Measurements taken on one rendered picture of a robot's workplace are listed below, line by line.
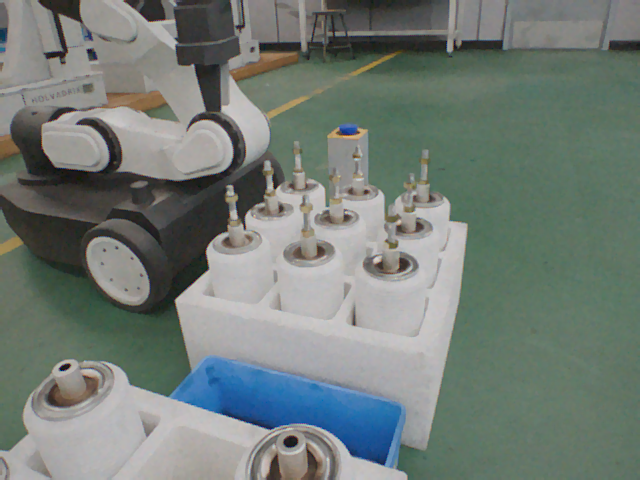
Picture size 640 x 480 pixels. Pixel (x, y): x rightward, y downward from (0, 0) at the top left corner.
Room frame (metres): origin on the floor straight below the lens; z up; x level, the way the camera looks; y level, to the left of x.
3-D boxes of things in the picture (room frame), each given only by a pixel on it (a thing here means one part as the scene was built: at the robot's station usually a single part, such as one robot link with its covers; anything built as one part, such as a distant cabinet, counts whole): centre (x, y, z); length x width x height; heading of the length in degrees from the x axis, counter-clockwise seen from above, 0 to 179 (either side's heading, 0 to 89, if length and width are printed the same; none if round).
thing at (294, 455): (0.24, 0.03, 0.26); 0.02 x 0.02 x 0.03
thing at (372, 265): (0.53, -0.09, 0.25); 0.08 x 0.08 x 0.01
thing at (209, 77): (0.60, 0.13, 0.48); 0.03 x 0.02 x 0.06; 83
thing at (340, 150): (0.98, -0.07, 0.16); 0.07 x 0.07 x 0.31; 67
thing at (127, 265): (0.83, 0.41, 0.10); 0.20 x 0.05 x 0.20; 66
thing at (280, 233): (0.73, 0.08, 0.16); 0.10 x 0.10 x 0.18
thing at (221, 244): (0.62, 0.13, 0.25); 0.08 x 0.08 x 0.01
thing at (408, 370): (0.69, -0.03, 0.09); 0.39 x 0.39 x 0.18; 67
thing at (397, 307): (0.53, -0.09, 0.16); 0.10 x 0.10 x 0.18
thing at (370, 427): (0.42, 0.06, 0.06); 0.30 x 0.11 x 0.12; 67
